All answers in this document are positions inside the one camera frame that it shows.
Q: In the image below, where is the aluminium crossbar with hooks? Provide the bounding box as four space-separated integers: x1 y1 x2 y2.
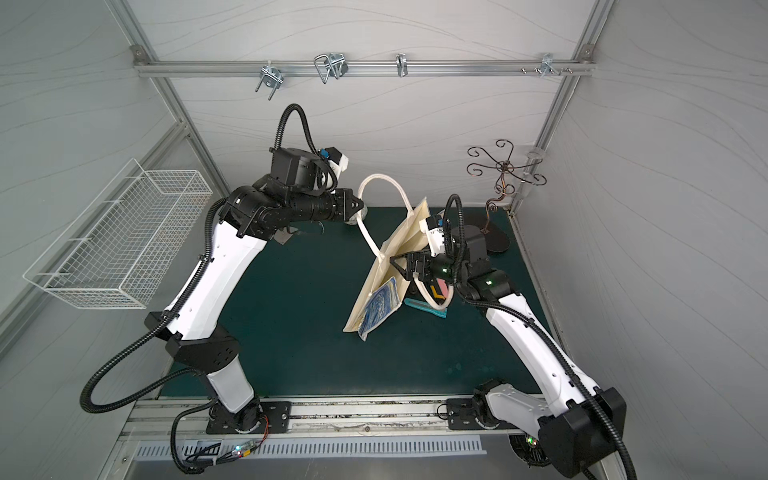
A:
129 45 596 95

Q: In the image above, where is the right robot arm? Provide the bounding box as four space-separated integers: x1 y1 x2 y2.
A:
389 194 638 479

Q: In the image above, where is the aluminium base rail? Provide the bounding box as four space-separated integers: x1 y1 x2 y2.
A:
119 392 613 439

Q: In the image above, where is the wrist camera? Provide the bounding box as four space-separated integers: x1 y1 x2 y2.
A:
319 147 349 179
419 215 446 257

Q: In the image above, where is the white wire basket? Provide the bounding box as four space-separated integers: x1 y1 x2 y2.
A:
23 159 212 310

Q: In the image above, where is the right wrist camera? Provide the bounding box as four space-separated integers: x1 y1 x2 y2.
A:
419 215 446 257

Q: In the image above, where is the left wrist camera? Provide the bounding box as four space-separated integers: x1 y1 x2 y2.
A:
319 147 349 179

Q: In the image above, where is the teal utility knife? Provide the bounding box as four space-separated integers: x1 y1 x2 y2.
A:
404 297 447 318

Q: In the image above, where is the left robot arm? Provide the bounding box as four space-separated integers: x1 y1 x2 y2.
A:
79 103 364 433

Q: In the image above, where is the cream canvas tote bag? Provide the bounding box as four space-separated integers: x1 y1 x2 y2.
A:
343 174 454 340

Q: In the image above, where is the copper jewelry stand black base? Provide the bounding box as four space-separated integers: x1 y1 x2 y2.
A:
466 139 548 255

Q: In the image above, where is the pink utility knife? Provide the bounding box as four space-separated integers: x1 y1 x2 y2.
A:
433 279 449 299

